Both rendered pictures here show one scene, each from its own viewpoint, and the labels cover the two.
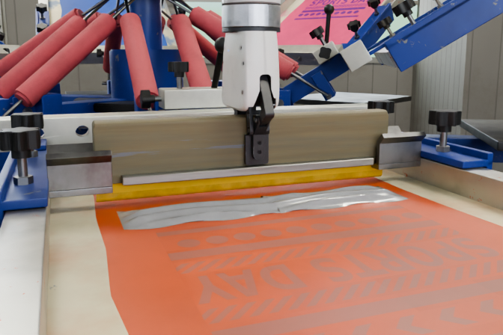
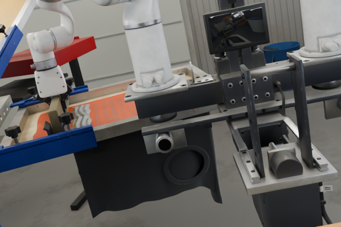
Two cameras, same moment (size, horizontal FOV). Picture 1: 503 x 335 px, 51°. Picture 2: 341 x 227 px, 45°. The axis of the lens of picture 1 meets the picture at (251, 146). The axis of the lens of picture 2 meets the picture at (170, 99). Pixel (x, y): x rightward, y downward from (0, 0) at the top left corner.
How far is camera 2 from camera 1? 1.39 m
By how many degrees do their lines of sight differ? 77
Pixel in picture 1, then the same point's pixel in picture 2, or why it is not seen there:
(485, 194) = (99, 93)
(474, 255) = not seen: hidden behind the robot
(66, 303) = not seen: hidden behind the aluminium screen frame
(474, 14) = (10, 49)
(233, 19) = (51, 64)
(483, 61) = not seen: outside the picture
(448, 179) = (83, 97)
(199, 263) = (123, 117)
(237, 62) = (56, 78)
